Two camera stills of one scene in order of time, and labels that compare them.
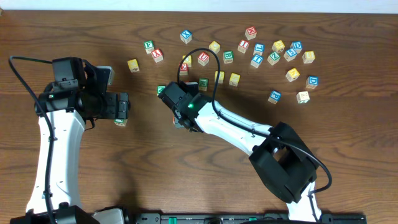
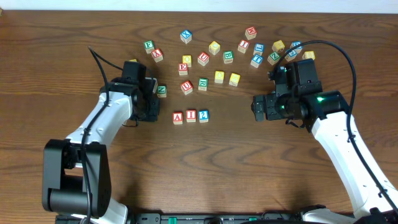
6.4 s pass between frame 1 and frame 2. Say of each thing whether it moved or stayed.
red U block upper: stayed
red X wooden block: stayed
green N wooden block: stayed
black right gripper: moved
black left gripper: moved
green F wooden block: stayed
